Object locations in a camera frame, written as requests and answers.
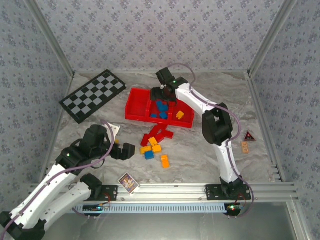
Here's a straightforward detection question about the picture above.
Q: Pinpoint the red three-compartment tray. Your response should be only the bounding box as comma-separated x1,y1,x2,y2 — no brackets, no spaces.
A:
124,87,196,129

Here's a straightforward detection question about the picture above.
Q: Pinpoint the colourful playing card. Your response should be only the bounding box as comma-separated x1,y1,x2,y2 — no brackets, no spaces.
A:
117,172,141,195

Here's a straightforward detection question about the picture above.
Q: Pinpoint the black grey checkerboard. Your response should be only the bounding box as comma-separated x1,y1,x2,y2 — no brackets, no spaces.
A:
59,69,127,125

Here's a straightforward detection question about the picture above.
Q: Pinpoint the left controller board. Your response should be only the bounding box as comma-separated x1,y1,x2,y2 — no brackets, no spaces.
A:
83,203,111,214

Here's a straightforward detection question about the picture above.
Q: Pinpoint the controller board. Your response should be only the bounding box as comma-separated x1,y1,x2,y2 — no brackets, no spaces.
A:
83,203,111,214
225,202,245,215

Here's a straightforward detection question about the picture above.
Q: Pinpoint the red black triangle sign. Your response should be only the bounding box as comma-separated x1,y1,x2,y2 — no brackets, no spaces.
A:
243,130,257,143

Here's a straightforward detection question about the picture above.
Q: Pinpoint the right controller board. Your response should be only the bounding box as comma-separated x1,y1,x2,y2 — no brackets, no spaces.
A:
225,202,245,215

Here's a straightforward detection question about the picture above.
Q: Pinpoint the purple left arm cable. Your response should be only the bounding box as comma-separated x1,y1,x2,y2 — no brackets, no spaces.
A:
0,119,117,233

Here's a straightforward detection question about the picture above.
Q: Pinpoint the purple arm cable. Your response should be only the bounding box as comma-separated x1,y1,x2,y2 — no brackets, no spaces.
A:
166,62,255,219
0,119,117,233

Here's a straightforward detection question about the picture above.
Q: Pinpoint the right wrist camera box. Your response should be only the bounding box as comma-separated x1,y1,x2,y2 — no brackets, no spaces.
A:
155,67,174,87

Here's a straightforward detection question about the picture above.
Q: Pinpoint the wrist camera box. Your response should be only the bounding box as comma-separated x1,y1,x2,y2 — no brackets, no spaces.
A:
109,124,122,138
155,67,174,87

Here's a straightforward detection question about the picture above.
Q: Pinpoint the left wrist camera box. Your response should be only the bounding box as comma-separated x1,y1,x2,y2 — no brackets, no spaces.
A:
109,124,122,138

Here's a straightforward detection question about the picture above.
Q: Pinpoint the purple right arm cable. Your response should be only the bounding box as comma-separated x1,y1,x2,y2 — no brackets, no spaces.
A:
166,62,255,219

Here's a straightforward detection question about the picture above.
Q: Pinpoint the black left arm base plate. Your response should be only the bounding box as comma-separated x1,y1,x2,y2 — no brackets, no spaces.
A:
72,184,119,202

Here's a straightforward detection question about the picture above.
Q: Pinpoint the aluminium side rail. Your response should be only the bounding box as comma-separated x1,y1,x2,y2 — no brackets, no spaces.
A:
246,72,286,182
38,73,76,185

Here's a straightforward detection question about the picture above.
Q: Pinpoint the aluminium mounting rail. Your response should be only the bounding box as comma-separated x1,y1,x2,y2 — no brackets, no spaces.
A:
26,183,300,203

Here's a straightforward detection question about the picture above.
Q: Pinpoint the slotted grey cable duct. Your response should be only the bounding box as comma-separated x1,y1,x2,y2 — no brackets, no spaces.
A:
36,202,229,215

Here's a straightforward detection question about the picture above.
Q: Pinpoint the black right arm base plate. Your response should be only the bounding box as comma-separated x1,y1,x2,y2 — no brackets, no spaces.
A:
205,184,252,201

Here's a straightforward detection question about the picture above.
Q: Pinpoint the aluminium frame post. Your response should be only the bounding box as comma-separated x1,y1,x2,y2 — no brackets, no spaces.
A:
247,0,300,77
23,0,76,77

